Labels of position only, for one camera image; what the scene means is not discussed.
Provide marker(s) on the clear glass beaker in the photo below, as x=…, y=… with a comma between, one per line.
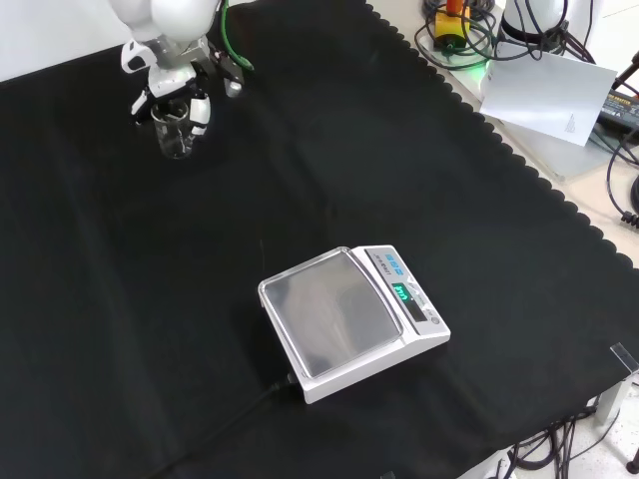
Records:
x=175, y=145

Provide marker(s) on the white electronic balance steel pan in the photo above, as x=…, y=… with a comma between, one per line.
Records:
x=329, y=309

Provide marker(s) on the grey base plate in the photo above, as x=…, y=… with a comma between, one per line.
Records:
x=564, y=159

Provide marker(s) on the black power adapter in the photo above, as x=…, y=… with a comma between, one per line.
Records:
x=620, y=112

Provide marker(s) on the grey metal bench leg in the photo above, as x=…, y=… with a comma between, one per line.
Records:
x=611, y=399

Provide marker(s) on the yellow stop button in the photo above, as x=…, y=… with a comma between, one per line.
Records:
x=449, y=25

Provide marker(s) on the pale white board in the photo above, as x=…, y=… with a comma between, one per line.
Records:
x=544, y=95

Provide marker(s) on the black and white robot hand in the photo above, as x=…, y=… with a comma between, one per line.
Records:
x=170, y=80

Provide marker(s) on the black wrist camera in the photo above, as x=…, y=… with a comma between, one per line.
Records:
x=227, y=70

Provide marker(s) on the black bench cloth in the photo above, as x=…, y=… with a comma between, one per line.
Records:
x=150, y=299

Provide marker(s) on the black tripod leg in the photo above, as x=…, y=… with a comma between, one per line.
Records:
x=628, y=72

